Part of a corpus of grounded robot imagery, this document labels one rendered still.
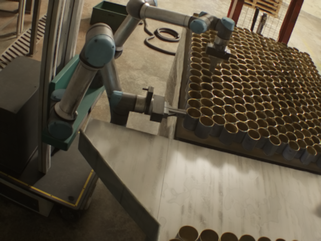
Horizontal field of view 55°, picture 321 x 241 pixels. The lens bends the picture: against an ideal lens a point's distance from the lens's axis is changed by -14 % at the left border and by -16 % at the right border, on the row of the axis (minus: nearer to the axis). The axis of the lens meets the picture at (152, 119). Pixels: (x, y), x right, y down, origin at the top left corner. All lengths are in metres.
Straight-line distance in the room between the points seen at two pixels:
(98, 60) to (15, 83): 0.89
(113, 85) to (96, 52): 0.32
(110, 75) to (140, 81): 2.28
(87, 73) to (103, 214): 1.33
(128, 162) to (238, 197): 0.46
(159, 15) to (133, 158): 0.75
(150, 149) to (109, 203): 1.20
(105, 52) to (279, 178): 0.93
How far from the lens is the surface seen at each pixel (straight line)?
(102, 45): 1.31
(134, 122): 3.26
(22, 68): 2.26
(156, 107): 1.51
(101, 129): 1.45
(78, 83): 1.42
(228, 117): 1.66
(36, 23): 3.92
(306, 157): 1.75
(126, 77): 3.85
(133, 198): 1.11
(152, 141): 1.46
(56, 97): 1.63
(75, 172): 2.28
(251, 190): 1.44
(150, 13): 1.77
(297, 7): 2.96
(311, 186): 1.67
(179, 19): 1.71
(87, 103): 1.99
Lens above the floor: 2.02
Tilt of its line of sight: 37 degrees down
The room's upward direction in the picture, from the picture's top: 17 degrees clockwise
